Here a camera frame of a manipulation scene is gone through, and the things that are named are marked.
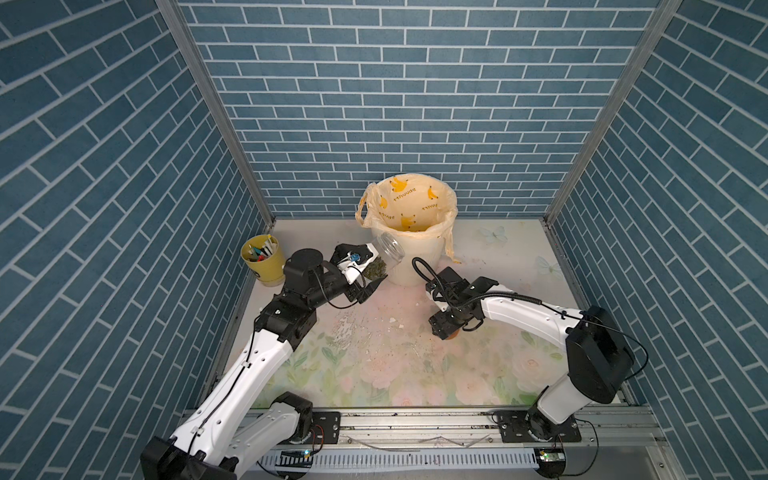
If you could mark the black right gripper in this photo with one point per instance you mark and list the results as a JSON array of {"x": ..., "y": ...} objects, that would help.
[{"x": 437, "y": 323}]

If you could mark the white slotted cable duct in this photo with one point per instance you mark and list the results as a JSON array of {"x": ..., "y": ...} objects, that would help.
[{"x": 352, "y": 461}]

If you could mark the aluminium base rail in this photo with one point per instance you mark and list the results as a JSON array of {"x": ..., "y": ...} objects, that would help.
[{"x": 614, "y": 442}]

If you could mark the banana print trash bag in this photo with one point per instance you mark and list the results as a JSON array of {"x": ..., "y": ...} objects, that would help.
[{"x": 411, "y": 201}]

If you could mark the cream trash bin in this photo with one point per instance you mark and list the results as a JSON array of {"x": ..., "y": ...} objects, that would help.
[{"x": 414, "y": 246}]

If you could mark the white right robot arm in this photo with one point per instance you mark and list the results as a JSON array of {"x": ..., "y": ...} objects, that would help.
[{"x": 599, "y": 358}]

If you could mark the glass jar with tea leaves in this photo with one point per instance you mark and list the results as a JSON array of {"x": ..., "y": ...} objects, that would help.
[{"x": 387, "y": 254}]

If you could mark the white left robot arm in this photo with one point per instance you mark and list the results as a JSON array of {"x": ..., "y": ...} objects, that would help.
[{"x": 212, "y": 444}]

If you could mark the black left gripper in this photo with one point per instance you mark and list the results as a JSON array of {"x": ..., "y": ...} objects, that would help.
[{"x": 353, "y": 292}]

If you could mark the yellow pen cup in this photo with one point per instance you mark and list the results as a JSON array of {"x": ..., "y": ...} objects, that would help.
[{"x": 264, "y": 256}]

